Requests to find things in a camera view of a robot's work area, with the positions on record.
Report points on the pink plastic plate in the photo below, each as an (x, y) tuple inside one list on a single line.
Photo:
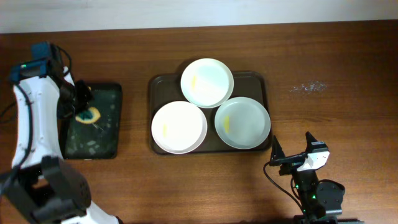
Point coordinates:
[(179, 127)]

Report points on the small black tray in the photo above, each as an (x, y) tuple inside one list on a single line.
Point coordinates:
[(100, 139)]

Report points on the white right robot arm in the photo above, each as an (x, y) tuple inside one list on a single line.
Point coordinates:
[(304, 179)]

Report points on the dark brown serving tray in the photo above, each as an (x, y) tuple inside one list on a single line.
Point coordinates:
[(166, 88)]

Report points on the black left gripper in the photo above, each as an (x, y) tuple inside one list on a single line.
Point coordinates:
[(81, 94)]

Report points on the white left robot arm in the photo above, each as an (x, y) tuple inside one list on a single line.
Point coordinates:
[(139, 185)]

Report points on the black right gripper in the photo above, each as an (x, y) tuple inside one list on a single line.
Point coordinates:
[(278, 158)]

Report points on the green yellow sponge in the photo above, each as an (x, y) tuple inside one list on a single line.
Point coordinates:
[(89, 116)]

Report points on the cream plastic plate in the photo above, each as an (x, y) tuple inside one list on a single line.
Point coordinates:
[(207, 83)]

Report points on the pale green plastic plate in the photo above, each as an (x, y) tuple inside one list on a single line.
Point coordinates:
[(242, 123)]

